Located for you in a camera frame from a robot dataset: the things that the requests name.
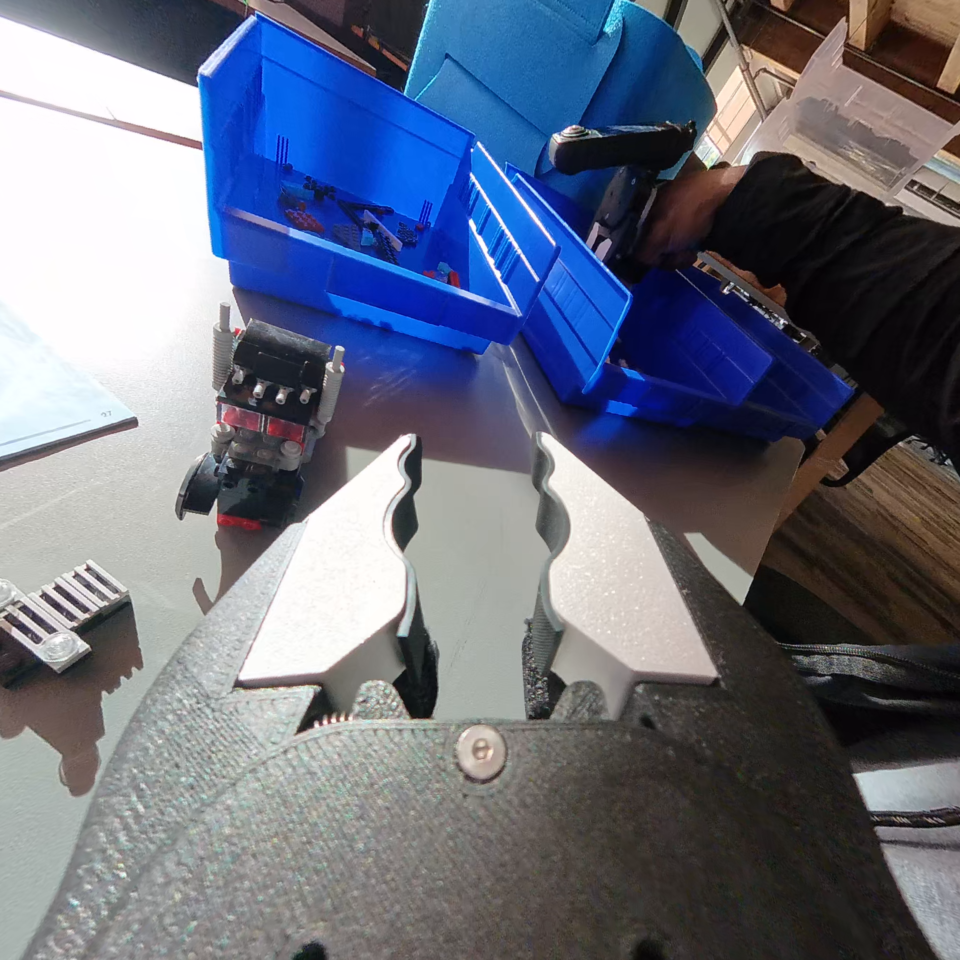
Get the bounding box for pile of toy bricks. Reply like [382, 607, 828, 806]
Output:
[277, 176, 462, 290]

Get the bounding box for black red toy brick truck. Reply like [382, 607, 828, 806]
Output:
[174, 302, 346, 530]

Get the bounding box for light blue instruction booklet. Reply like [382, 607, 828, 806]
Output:
[0, 300, 140, 470]

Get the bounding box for blue felt bag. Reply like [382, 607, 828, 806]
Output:
[405, 0, 717, 226]

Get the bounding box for grey desk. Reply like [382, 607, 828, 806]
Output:
[0, 15, 807, 954]

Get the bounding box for black speckled cord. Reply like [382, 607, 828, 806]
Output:
[870, 806, 960, 830]

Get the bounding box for person's right forearm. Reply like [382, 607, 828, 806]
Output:
[701, 150, 960, 466]

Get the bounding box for blue plastic parts bin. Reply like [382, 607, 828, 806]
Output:
[197, 11, 562, 354]
[468, 142, 633, 406]
[506, 168, 856, 444]

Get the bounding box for person's right hand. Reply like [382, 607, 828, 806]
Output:
[636, 161, 745, 275]

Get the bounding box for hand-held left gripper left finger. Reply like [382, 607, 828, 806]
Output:
[234, 433, 440, 717]

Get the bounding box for grey black grille brick assembly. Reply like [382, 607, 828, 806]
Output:
[0, 558, 132, 687]

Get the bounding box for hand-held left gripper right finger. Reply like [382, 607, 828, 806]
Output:
[522, 431, 721, 721]

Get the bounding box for red black cable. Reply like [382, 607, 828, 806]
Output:
[0, 90, 204, 151]

